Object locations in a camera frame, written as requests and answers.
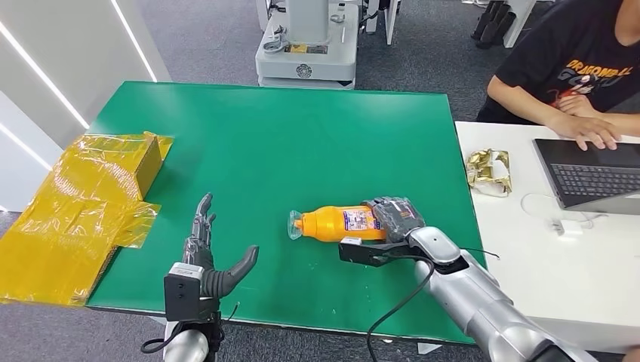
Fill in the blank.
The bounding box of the person's right hand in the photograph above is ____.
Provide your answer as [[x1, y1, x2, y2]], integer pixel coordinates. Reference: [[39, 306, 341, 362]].
[[549, 113, 623, 152]]

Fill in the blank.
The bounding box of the person's left hand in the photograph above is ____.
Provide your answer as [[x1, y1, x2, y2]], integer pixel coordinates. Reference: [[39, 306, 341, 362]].
[[556, 94, 604, 120]]

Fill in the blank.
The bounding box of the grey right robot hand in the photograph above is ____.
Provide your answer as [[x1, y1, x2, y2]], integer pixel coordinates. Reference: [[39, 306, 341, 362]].
[[361, 196, 427, 244]]

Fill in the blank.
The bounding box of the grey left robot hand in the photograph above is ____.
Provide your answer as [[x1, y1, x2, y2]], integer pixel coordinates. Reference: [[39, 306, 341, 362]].
[[182, 193, 260, 299]]

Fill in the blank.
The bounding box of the orange juice bottle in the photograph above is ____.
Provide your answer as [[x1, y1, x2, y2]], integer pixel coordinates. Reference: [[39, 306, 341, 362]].
[[287, 205, 389, 244]]

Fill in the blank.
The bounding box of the dark grey laptop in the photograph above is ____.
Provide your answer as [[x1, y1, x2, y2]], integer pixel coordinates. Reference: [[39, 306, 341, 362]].
[[533, 138, 640, 216]]

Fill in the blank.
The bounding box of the person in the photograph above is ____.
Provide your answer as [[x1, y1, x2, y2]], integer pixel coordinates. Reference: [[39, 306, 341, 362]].
[[475, 0, 640, 152]]

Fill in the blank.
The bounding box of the crumpled gold foil wrapper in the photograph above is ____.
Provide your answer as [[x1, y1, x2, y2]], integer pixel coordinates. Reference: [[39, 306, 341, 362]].
[[466, 149, 514, 198]]

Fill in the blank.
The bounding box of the white power adapter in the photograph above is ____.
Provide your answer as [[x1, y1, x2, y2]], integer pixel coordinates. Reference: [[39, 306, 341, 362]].
[[549, 219, 586, 238]]

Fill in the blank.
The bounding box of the white furniture panel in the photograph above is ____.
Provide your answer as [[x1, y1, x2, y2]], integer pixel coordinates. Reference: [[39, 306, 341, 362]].
[[503, 0, 538, 48]]

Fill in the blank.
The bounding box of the black chair base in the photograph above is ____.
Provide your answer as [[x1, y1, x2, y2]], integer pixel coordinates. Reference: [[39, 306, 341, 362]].
[[471, 0, 518, 50]]

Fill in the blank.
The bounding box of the green table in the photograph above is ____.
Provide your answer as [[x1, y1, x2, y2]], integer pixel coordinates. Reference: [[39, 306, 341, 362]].
[[85, 81, 487, 345]]

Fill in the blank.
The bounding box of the white desk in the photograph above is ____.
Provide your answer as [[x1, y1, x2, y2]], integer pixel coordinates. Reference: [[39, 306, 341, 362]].
[[454, 121, 640, 356]]

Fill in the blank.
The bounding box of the yellow film-wrapped cardboard box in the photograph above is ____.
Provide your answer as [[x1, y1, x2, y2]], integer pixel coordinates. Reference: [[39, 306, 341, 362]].
[[0, 131, 174, 307]]

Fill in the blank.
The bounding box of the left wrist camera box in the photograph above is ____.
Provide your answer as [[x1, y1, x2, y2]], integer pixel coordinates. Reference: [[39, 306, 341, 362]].
[[164, 263, 221, 324]]

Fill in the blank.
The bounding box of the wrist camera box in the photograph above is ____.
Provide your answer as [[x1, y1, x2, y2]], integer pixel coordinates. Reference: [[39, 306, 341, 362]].
[[164, 263, 221, 324], [338, 238, 416, 268]]

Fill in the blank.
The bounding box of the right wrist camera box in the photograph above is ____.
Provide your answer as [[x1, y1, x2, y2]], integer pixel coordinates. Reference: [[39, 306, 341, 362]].
[[338, 238, 416, 268]]

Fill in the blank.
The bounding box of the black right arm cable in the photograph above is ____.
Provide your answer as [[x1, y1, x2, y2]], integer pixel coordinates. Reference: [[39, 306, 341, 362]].
[[366, 247, 501, 362]]

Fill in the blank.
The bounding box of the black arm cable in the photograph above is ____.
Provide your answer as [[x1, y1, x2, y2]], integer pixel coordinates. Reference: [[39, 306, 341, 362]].
[[140, 322, 187, 357], [366, 247, 501, 362]]

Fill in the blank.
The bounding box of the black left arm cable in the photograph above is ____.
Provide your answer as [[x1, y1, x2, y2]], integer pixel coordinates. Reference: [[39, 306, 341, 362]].
[[140, 322, 187, 357]]

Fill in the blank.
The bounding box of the thin white cable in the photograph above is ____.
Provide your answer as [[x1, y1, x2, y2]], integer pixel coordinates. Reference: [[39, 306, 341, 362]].
[[519, 192, 608, 232]]

